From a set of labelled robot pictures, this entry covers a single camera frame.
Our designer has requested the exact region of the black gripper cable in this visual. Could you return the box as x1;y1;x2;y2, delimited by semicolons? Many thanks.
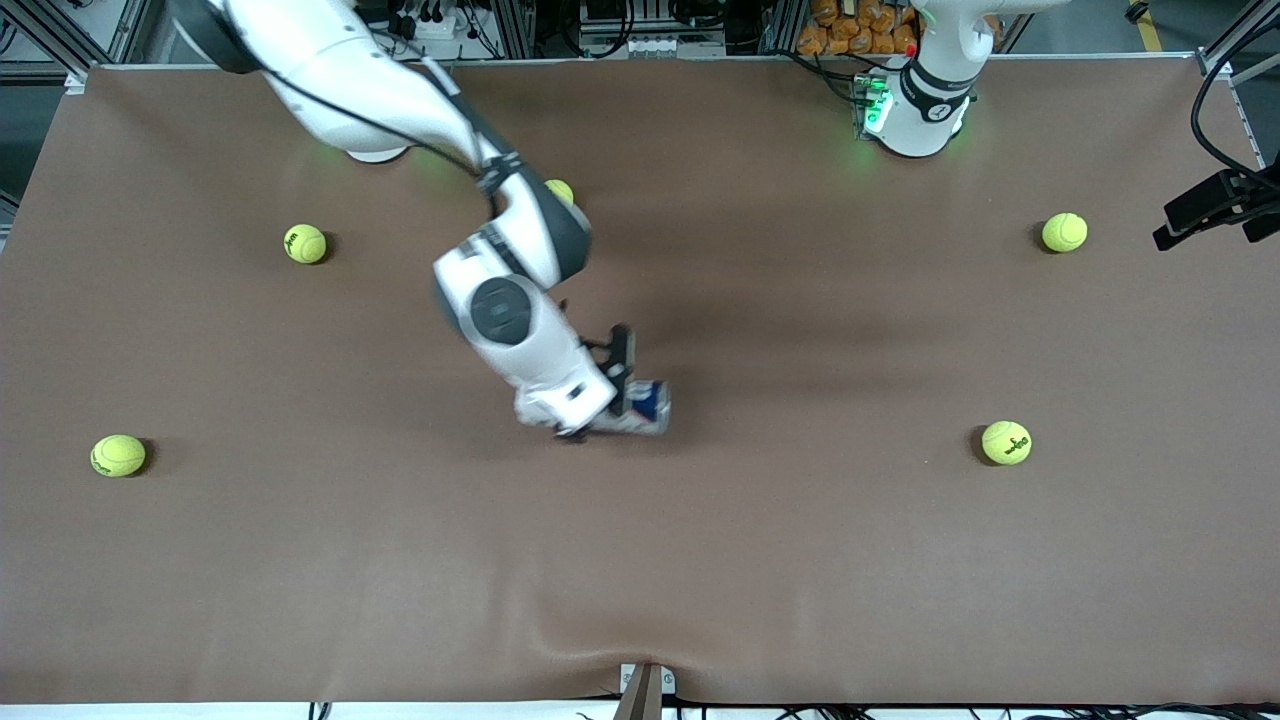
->
1190;45;1280;181
268;60;506;206

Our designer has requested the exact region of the aluminium frame rail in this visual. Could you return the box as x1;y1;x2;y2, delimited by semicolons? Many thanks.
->
0;0;151;96
1195;0;1280;166

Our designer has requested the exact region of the white blue tennis ball can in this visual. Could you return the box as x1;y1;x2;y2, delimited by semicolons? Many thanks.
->
585;378;673;437

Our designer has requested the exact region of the brown table cover mat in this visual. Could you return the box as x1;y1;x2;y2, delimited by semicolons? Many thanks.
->
0;55;1280;706

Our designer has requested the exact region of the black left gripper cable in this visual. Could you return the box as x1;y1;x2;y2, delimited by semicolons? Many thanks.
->
1190;45;1280;181

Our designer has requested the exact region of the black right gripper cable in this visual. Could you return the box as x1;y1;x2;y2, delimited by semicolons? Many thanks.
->
268;60;506;206

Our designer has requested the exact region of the grey electronics box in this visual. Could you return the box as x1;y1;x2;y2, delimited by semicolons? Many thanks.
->
578;0;729;58

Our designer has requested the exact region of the orange packaged items pile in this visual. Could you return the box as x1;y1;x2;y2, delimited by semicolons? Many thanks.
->
797;0;921;57

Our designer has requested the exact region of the grey metal mount bracket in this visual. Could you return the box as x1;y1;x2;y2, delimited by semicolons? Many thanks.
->
618;662;677;720

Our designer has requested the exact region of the white power strip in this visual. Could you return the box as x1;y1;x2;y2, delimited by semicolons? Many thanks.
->
393;8;463;41

